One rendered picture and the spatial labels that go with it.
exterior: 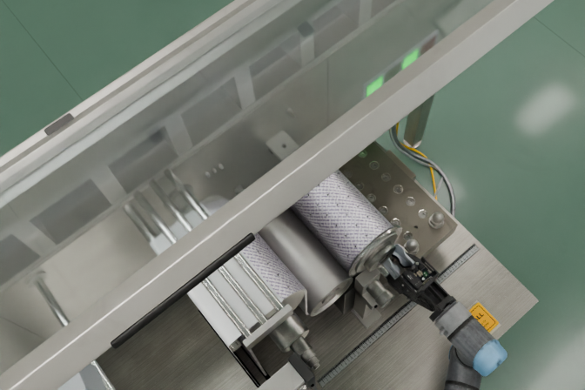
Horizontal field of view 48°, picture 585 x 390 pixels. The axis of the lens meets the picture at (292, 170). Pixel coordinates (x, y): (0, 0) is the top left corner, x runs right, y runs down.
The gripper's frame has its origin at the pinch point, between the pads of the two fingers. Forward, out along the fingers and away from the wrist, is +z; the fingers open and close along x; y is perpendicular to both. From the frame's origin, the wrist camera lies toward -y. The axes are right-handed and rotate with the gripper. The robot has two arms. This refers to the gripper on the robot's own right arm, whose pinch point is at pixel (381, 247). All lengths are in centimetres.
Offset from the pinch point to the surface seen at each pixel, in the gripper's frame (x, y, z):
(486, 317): -11.9, -16.6, -26.4
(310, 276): 19.5, 14.3, 2.2
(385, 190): -12.7, -6.0, 11.9
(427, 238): -11.9, -6.0, -4.2
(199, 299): 40, 35, 7
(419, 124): -71, -87, 46
